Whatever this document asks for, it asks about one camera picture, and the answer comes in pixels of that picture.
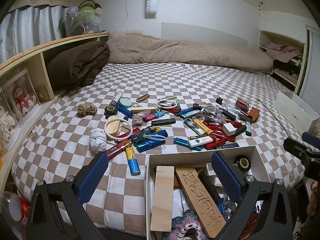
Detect small white pack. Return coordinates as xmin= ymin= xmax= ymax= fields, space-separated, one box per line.
xmin=206 ymin=163 xmax=218 ymax=178

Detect grey curtain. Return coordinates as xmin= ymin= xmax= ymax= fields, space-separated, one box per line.
xmin=0 ymin=5 xmax=64 ymax=64

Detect purple blue crocheted piece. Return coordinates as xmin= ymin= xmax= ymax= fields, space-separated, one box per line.
xmin=162 ymin=210 xmax=208 ymax=240

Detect beige quilted duvet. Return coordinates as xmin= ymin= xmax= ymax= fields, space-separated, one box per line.
xmin=107 ymin=30 xmax=274 ymax=75

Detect white hanging paper bag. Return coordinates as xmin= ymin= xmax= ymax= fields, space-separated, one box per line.
xmin=145 ymin=0 xmax=159 ymax=19

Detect person's right hand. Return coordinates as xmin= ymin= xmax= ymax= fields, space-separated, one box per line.
xmin=307 ymin=180 xmax=320 ymax=217

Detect red brown patterned box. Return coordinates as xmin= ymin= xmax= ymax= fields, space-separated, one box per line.
xmin=236 ymin=98 xmax=249 ymax=110

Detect clear plastic bottle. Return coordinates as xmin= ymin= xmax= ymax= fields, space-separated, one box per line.
xmin=0 ymin=191 xmax=23 ymax=221

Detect black rectangular bar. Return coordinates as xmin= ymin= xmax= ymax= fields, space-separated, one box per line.
xmin=151 ymin=119 xmax=176 ymax=126

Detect clear plastic storage bin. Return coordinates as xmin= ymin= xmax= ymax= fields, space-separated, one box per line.
xmin=62 ymin=7 xmax=103 ymax=38

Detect white shoe box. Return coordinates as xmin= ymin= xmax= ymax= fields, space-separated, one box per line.
xmin=274 ymin=90 xmax=320 ymax=136

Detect oval wooden box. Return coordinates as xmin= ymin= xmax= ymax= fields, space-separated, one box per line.
xmin=107 ymin=116 xmax=123 ymax=138

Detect brown rope knot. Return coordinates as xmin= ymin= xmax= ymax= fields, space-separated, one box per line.
xmin=77 ymin=104 xmax=98 ymax=117

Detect red gold dragon lighter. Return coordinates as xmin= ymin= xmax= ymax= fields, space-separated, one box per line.
xmin=104 ymin=140 xmax=133 ymax=158

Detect white rectangular block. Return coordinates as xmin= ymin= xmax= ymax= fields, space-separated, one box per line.
xmin=222 ymin=122 xmax=237 ymax=136

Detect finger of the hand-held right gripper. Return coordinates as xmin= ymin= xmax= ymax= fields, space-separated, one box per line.
xmin=302 ymin=131 xmax=320 ymax=144
xmin=283 ymin=137 xmax=315 ymax=159

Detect brown leather case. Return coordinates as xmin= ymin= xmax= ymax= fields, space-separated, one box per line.
xmin=246 ymin=107 xmax=261 ymax=123

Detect white cardboard box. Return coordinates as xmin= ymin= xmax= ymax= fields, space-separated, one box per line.
xmin=146 ymin=145 xmax=273 ymax=240

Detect white louvered door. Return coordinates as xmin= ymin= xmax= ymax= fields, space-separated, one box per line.
xmin=299 ymin=25 xmax=320 ymax=107

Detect green plush toy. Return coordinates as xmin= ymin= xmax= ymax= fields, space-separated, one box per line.
xmin=76 ymin=5 xmax=97 ymax=24

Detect clear tube bottle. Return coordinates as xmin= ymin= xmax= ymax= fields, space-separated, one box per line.
xmin=109 ymin=92 xmax=123 ymax=107

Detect small wooden bar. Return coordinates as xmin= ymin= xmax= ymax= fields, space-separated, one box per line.
xmin=130 ymin=107 xmax=156 ymax=114

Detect black tape roll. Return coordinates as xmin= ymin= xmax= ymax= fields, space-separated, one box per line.
xmin=104 ymin=106 xmax=118 ymax=119

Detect small wooden box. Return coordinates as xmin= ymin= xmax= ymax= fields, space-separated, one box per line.
xmin=36 ymin=86 xmax=52 ymax=102

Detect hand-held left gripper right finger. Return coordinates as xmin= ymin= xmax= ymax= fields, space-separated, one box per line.
xmin=211 ymin=150 xmax=292 ymax=240

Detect brown folded blanket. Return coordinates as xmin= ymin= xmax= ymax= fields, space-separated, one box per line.
xmin=47 ymin=41 xmax=110 ymax=90

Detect built-in wall shelf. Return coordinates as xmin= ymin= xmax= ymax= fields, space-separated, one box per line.
xmin=259 ymin=30 xmax=307 ymax=94

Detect purple plush toy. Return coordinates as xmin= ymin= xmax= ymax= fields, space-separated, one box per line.
xmin=65 ymin=5 xmax=79 ymax=18

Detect metal back scratcher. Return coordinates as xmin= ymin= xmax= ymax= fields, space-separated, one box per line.
xmin=256 ymin=99 xmax=300 ymax=140

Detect carved wooden plaque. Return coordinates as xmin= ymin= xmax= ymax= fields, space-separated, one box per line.
xmin=175 ymin=164 xmax=227 ymax=238

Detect black slim bar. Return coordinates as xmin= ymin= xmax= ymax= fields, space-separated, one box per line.
xmin=197 ymin=171 xmax=222 ymax=207

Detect black slim vape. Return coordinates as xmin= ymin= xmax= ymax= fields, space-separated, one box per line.
xmin=221 ymin=109 xmax=237 ymax=120

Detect clear case with bracelet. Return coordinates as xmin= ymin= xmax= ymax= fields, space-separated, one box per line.
xmin=201 ymin=104 xmax=222 ymax=117

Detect white ring bangle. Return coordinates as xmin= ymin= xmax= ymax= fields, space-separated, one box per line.
xmin=104 ymin=119 xmax=133 ymax=140

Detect pile of assorted lighters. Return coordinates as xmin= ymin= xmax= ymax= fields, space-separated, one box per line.
xmin=117 ymin=104 xmax=253 ymax=176

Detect black gold round tin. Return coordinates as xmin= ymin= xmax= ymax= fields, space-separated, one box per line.
xmin=234 ymin=156 xmax=252 ymax=172

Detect brown white checkered bedsheet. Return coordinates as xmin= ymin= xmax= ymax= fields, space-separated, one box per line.
xmin=11 ymin=62 xmax=304 ymax=237

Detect white dressed doll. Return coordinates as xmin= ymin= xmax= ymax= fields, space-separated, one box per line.
xmin=0 ymin=105 xmax=16 ymax=142

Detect white crocheted ball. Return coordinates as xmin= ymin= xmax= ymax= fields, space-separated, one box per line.
xmin=89 ymin=127 xmax=108 ymax=154

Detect clear display case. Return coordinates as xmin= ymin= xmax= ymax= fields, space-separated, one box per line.
xmin=0 ymin=67 xmax=41 ymax=126
xmin=0 ymin=87 xmax=23 ymax=153

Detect light wooden block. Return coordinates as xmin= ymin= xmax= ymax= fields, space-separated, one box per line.
xmin=150 ymin=165 xmax=175 ymax=232

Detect red printed package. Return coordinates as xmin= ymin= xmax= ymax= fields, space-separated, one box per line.
xmin=17 ymin=197 xmax=31 ymax=228

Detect red dressed bear doll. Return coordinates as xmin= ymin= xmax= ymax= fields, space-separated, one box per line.
xmin=14 ymin=86 xmax=35 ymax=117

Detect wooden bedside shelf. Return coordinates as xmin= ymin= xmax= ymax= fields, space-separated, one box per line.
xmin=0 ymin=31 xmax=110 ymax=188

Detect white coiled rings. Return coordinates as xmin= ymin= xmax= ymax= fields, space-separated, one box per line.
xmin=156 ymin=97 xmax=180 ymax=110

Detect pile of clothes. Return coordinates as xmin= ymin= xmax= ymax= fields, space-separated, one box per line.
xmin=265 ymin=42 xmax=304 ymax=80

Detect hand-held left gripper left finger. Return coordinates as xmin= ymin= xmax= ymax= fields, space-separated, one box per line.
xmin=26 ymin=151 xmax=109 ymax=240

